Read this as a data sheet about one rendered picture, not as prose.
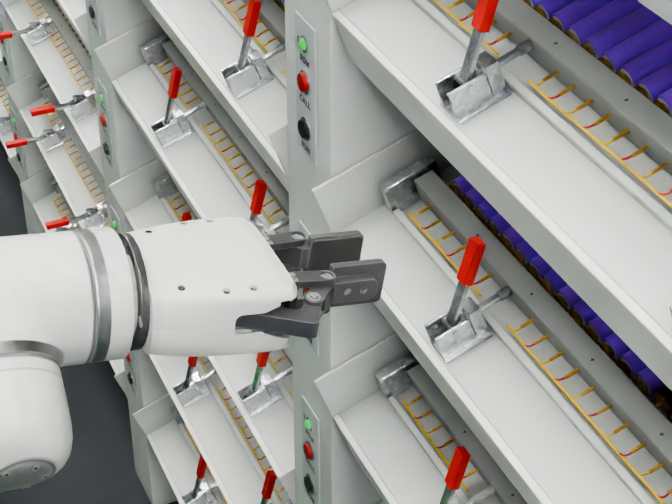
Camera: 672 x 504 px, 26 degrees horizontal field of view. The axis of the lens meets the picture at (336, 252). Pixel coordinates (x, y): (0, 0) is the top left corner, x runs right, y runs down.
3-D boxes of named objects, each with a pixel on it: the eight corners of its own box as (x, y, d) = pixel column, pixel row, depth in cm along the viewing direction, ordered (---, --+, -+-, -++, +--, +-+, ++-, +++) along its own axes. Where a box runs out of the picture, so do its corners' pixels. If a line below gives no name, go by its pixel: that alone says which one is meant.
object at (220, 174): (307, 385, 142) (257, 290, 133) (125, 107, 187) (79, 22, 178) (484, 281, 144) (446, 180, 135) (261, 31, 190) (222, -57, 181)
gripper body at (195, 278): (84, 298, 98) (240, 281, 102) (129, 389, 90) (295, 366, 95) (91, 202, 94) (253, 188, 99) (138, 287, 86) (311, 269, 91)
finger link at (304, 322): (189, 309, 93) (238, 275, 97) (290, 358, 90) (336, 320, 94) (190, 293, 92) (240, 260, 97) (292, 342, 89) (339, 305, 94)
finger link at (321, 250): (253, 258, 101) (340, 249, 104) (269, 283, 99) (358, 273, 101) (258, 219, 99) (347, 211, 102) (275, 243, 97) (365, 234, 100)
